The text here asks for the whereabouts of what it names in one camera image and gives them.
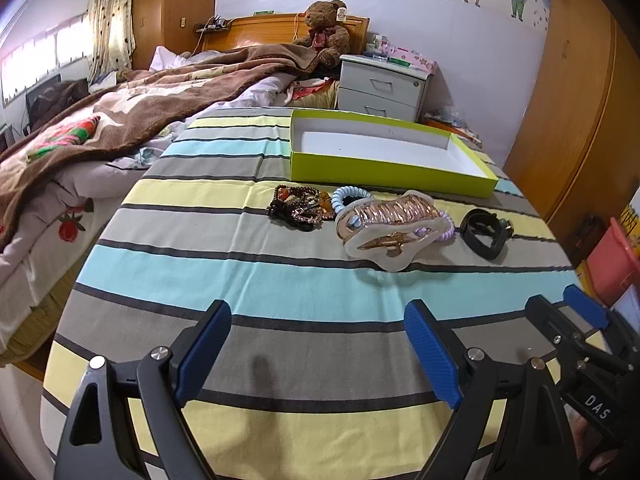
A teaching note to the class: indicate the brown blanket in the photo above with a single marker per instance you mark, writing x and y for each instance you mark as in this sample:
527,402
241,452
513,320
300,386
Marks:
134,111

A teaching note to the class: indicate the pink plastic bucket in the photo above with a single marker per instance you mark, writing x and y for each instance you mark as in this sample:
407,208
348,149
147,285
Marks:
613,266

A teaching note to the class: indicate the patterned curtain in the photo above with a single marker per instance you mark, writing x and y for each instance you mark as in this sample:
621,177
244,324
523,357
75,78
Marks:
113,40

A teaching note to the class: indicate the white drawer nightstand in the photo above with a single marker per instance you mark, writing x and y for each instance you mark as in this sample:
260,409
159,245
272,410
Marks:
378,88

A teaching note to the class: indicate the lime green tray box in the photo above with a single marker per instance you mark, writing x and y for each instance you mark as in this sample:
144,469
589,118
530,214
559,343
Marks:
333,147

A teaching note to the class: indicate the brown teddy bear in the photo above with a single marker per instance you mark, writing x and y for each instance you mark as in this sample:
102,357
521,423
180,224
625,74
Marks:
326,33

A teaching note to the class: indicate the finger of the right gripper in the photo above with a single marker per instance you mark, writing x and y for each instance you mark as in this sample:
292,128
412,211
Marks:
545,319
588,308

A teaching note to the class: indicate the black fitness band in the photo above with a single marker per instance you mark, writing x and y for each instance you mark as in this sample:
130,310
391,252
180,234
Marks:
485,233

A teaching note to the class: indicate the orange basin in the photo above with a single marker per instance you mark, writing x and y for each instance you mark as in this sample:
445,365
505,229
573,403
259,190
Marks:
462,132

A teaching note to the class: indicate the pink floral box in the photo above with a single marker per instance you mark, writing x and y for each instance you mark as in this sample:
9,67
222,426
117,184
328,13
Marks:
405,57

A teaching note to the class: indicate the large beige hair claw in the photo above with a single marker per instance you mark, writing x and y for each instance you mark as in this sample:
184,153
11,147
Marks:
389,233

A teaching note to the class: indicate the wooden wardrobe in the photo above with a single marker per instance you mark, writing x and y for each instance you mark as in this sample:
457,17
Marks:
576,156

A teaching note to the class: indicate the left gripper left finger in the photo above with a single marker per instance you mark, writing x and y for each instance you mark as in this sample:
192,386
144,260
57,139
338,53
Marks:
99,441

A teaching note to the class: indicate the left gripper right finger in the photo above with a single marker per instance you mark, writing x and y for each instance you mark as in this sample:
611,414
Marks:
534,439

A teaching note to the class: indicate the wooden headboard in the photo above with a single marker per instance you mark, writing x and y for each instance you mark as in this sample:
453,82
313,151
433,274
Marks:
276,29

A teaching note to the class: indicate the striped table cloth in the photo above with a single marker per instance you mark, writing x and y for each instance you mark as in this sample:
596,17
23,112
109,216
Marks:
317,379

